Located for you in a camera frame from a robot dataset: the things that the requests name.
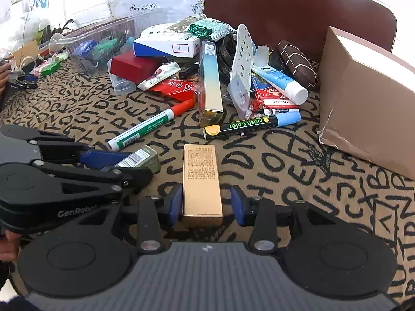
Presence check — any red white card box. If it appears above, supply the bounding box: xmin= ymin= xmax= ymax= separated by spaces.
xmin=251 ymin=73 xmax=300 ymax=115

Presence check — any brown cardboard box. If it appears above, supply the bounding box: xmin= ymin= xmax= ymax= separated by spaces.
xmin=318 ymin=27 xmax=414 ymax=179

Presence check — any olive green small box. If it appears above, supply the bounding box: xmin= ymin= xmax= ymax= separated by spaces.
xmin=115 ymin=145 xmax=161 ymax=174

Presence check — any clear plastic cup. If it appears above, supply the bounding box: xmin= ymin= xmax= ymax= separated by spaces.
xmin=107 ymin=59 xmax=136 ymax=96

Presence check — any person's hand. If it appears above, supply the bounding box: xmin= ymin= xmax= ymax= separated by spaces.
xmin=0 ymin=230 xmax=21 ymax=262

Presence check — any red cap white marker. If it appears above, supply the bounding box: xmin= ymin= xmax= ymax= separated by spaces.
xmin=108 ymin=99 xmax=195 ymax=152

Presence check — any long teal gradient box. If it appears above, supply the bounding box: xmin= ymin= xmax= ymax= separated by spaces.
xmin=198 ymin=40 xmax=223 ymax=127

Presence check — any white dotted plastic package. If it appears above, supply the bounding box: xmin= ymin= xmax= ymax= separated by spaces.
xmin=227 ymin=24 xmax=254 ymax=120

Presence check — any letter print table cloth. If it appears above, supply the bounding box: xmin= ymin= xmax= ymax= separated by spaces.
xmin=1 ymin=62 xmax=414 ymax=302

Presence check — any red foil packet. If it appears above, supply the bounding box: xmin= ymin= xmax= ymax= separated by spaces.
xmin=149 ymin=79 xmax=196 ymax=102

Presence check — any small white red tube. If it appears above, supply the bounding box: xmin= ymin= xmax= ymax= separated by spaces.
xmin=137 ymin=62 xmax=181 ymax=91

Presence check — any gold rectangular box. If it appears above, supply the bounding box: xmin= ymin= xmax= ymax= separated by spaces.
xmin=182 ymin=145 xmax=223 ymax=228

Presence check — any green foil packet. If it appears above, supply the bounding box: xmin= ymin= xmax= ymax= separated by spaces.
xmin=188 ymin=18 xmax=236 ymax=41

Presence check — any dark brown chair back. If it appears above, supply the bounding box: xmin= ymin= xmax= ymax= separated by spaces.
xmin=204 ymin=0 xmax=397 ymax=61

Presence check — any black marker blue cap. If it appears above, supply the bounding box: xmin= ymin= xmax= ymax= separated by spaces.
xmin=203 ymin=112 xmax=302 ymax=140

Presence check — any white blue box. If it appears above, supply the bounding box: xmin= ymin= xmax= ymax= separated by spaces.
xmin=133 ymin=23 xmax=201 ymax=58

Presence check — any blue white tube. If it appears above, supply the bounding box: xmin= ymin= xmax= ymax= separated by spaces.
xmin=252 ymin=65 xmax=308 ymax=105

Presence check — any clear plastic storage bin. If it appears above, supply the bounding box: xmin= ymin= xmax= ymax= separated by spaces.
xmin=58 ymin=11 xmax=163 ymax=76

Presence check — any black small marker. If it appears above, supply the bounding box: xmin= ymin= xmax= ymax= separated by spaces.
xmin=178 ymin=62 xmax=199 ymax=80

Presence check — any brown striped pouch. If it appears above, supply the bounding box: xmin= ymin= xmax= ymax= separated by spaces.
xmin=278 ymin=39 xmax=319 ymax=91

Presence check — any black monogram belt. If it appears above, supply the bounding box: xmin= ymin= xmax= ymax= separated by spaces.
xmin=216 ymin=34 xmax=236 ymax=84

